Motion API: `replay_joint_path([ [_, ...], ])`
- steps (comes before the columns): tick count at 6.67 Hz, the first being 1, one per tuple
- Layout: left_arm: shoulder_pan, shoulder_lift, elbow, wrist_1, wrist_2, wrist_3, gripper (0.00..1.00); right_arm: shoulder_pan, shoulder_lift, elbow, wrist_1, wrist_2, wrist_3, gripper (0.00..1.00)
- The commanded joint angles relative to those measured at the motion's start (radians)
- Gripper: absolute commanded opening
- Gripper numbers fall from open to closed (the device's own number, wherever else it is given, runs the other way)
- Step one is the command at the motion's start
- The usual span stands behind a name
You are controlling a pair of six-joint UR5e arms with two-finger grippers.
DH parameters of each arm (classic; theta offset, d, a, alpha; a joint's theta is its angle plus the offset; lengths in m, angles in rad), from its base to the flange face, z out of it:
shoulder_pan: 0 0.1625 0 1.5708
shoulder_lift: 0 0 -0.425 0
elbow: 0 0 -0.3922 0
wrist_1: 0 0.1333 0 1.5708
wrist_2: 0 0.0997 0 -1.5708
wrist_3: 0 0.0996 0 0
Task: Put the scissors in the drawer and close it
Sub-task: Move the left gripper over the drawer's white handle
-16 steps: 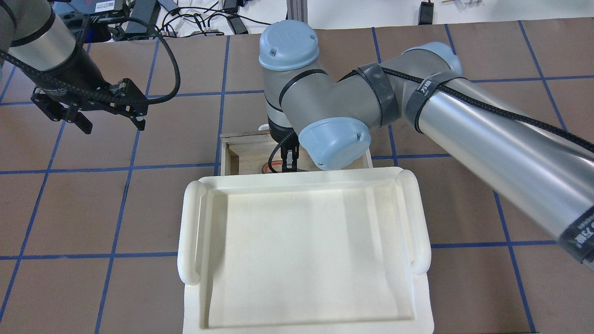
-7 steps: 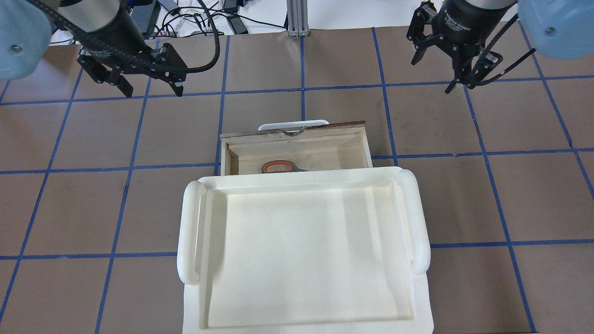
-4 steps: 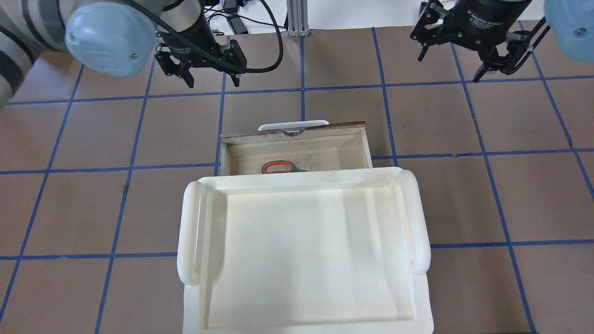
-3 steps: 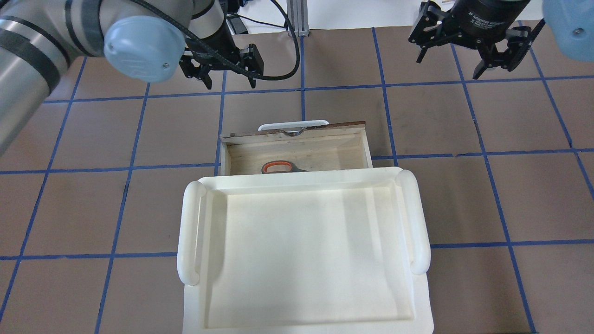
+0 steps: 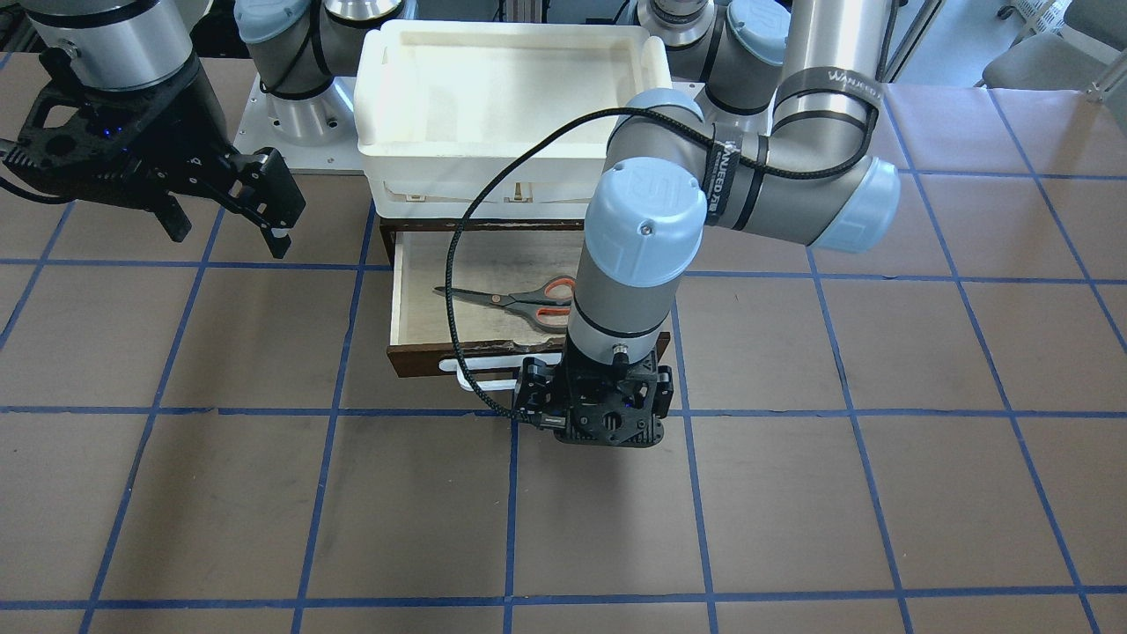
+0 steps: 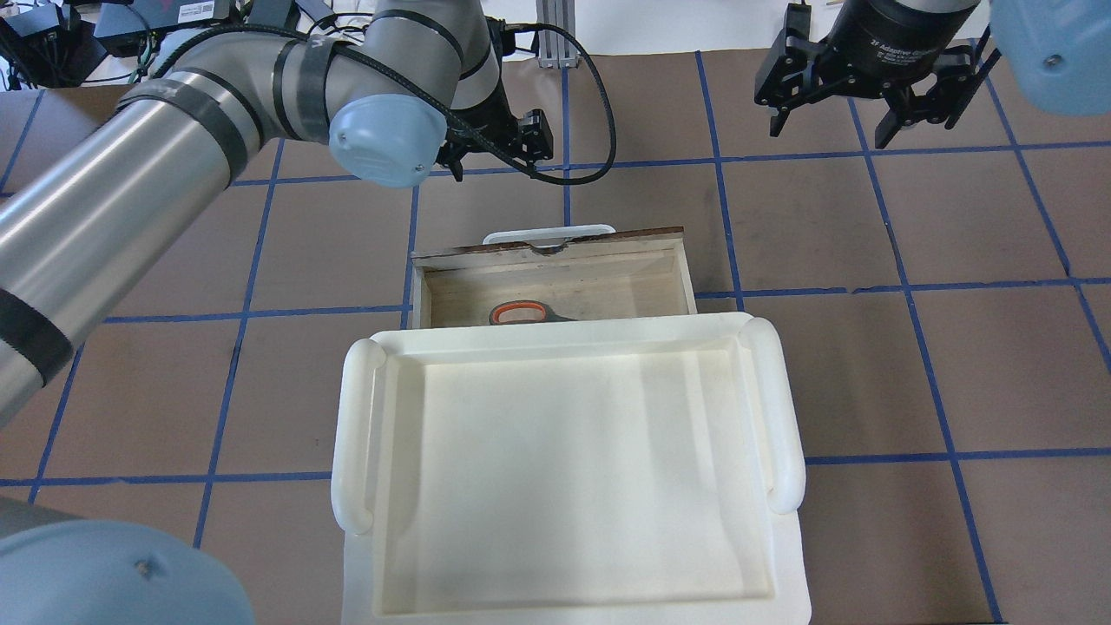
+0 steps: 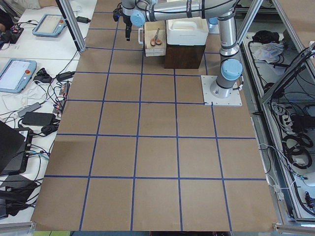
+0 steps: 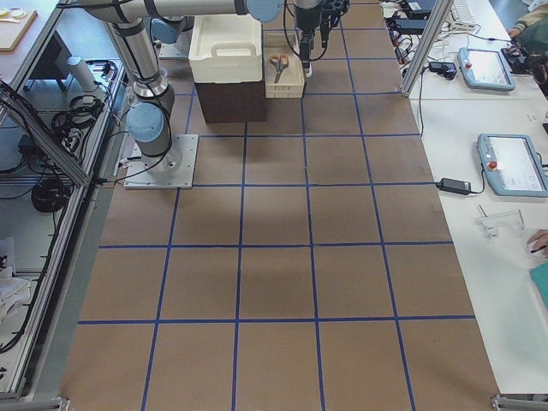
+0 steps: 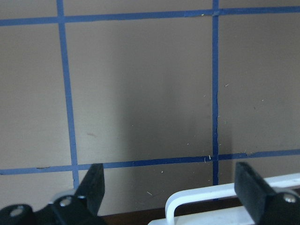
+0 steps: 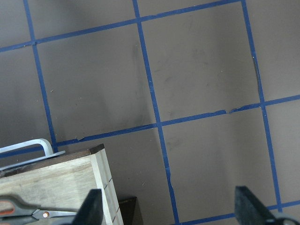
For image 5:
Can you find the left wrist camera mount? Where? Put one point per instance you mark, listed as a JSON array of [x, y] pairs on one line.
[[589, 403]]

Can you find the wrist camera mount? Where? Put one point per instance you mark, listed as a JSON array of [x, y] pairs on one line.
[[97, 145], [589, 403]]

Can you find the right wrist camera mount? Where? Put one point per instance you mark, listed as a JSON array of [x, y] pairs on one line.
[[97, 145]]

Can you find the grey office chair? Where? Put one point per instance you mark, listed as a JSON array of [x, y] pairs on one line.
[[1087, 53]]

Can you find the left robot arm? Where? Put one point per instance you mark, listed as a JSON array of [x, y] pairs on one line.
[[777, 144]]

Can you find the orange grey handled scissors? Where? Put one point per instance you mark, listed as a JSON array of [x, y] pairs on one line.
[[545, 309]]

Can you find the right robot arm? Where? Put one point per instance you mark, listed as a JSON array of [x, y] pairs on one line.
[[299, 47]]

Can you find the dark brown wooden cabinet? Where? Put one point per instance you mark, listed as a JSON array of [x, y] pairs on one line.
[[491, 240]]

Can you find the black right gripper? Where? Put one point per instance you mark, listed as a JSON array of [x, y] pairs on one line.
[[183, 121]]

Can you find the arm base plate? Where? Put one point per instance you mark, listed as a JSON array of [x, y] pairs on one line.
[[290, 145]]

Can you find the white plastic tray box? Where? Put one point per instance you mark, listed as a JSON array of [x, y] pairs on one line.
[[441, 107]]

